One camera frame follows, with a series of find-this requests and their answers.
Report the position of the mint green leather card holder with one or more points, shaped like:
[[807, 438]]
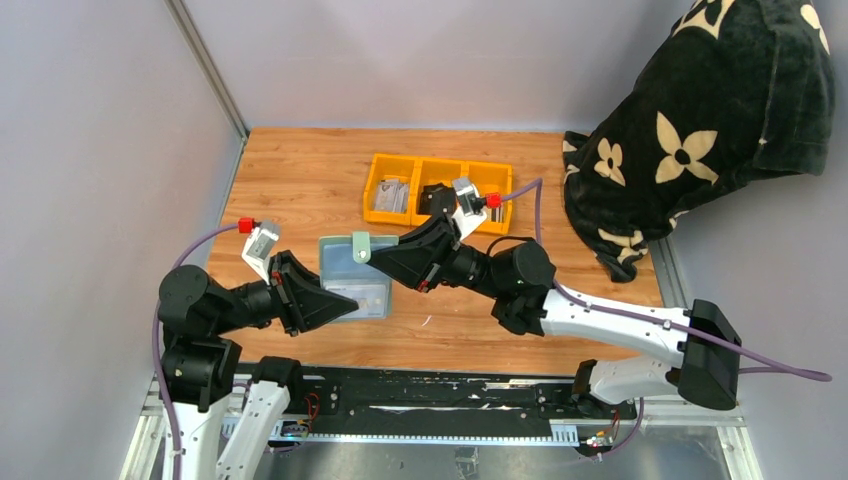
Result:
[[344, 271]]

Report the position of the yellow middle plastic bin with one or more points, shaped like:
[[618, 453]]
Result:
[[434, 171]]

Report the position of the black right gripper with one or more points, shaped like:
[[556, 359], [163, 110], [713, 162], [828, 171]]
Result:
[[418, 263]]

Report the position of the aluminium frame post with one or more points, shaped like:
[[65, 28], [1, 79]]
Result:
[[185, 23]]

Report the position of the silver cards in bin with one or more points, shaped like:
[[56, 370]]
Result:
[[391, 196]]

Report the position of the yellow left plastic bin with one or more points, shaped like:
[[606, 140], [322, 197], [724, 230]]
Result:
[[383, 167]]

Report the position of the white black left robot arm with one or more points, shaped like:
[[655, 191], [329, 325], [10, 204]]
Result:
[[197, 368]]

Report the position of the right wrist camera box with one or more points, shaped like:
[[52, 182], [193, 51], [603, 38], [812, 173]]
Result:
[[472, 206]]

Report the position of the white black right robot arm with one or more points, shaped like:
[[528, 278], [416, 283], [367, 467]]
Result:
[[691, 351]]

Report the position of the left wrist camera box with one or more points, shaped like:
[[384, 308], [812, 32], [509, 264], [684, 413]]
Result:
[[258, 247]]

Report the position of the black floral blanket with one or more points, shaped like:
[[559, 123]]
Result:
[[740, 91]]

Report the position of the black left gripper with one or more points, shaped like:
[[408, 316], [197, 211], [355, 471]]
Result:
[[298, 293]]

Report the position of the striped beige cards in bin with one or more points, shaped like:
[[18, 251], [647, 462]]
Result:
[[497, 214]]

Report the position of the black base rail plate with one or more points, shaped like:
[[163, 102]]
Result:
[[366, 405]]

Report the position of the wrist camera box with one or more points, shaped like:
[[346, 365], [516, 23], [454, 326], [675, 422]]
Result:
[[472, 206], [258, 247]]

